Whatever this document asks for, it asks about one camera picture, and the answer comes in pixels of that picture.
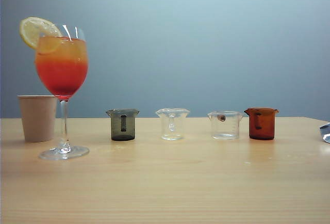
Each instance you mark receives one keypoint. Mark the smoky grey glass measuring cup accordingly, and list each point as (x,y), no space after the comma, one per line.
(129,128)

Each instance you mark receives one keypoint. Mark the amber glass measuring cup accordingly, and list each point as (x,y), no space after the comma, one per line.
(265,126)

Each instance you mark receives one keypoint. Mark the beige paper cup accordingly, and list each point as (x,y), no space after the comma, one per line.
(37,120)

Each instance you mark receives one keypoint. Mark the clear glass measuring cup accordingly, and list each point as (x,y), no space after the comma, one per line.
(172,136)

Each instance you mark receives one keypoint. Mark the clear object at right edge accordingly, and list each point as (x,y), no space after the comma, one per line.
(326,132)

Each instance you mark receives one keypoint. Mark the yellow lemon slice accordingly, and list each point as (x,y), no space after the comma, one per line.
(32,31)

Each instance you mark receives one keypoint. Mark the wine glass with orange cocktail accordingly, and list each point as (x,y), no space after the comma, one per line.
(62,66)

